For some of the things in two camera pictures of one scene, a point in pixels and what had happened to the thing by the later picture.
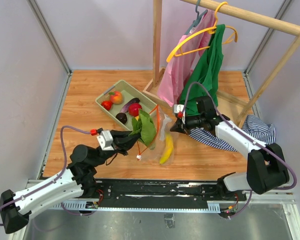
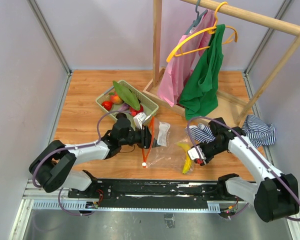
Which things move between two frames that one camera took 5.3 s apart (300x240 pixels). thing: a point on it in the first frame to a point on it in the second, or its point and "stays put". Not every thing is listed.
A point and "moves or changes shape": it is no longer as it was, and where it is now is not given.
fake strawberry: (107, 104) stays put
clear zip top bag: (164, 151) moves or changes shape
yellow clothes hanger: (210, 31) stays put
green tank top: (204, 81) stays put
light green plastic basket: (122, 102) stays put
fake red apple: (133, 109) stays put
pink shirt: (180, 64) stays put
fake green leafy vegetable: (144, 126) moves or changes shape
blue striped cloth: (253, 125) stays put
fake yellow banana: (169, 149) to (188, 162)
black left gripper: (123, 141) to (145, 137)
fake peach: (116, 98) stays put
